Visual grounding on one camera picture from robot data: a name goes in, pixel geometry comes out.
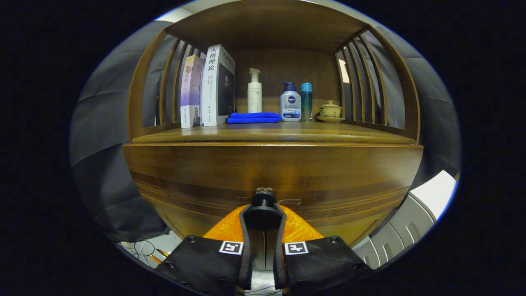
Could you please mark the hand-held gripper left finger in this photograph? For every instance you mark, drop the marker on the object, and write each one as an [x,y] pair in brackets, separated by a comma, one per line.
[205,263]

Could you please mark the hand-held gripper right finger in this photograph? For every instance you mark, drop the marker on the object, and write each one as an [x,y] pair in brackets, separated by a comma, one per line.
[320,263]

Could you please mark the wooden drawer with black knob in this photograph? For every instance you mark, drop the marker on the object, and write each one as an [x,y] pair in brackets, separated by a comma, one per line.
[267,168]

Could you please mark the wooden countertop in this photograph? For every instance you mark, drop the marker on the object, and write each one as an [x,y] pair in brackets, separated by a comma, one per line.
[287,133]

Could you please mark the white grey side cabinet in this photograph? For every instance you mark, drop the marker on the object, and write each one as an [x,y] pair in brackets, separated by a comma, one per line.
[435,193]

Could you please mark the brown wooden cabinet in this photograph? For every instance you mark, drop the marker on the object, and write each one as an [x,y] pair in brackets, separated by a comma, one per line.
[267,24]

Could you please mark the yellow saucer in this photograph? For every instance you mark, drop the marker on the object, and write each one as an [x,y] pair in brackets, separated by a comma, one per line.
[329,119]

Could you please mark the blue folded cloth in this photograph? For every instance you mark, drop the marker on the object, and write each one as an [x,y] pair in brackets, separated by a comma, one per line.
[252,118]

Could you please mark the yellow lidded tea cup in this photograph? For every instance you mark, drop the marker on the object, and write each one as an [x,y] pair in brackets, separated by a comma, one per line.
[330,110]

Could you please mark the teal slim bottle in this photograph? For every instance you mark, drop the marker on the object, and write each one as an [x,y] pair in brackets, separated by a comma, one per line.
[306,102]

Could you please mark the white bottle with blue cap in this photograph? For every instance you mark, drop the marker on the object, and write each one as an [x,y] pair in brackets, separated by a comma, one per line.
[290,105]

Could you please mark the white book with portrait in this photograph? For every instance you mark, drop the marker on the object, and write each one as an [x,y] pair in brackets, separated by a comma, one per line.
[211,94]

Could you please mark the purple paperback book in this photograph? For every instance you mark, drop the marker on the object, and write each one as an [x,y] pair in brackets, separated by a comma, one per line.
[190,90]

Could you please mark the cream pump bottle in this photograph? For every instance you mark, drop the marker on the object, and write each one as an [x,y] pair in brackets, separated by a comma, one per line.
[254,96]

